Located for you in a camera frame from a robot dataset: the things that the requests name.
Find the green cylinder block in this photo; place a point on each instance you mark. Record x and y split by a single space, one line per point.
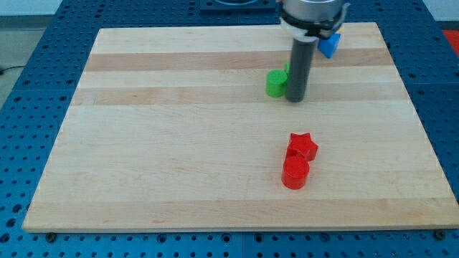
275 83

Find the green star block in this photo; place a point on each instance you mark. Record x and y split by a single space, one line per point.
287 68

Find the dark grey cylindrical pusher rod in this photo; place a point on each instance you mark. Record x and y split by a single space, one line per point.
301 57

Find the wooden board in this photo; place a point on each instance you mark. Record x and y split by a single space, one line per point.
170 129

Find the red cylinder block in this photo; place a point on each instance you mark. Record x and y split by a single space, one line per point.
295 172

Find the blue triangular block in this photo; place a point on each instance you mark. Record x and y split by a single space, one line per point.
328 47

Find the red star block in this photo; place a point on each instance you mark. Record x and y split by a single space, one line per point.
303 146

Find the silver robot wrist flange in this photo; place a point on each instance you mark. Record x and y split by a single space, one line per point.
313 19

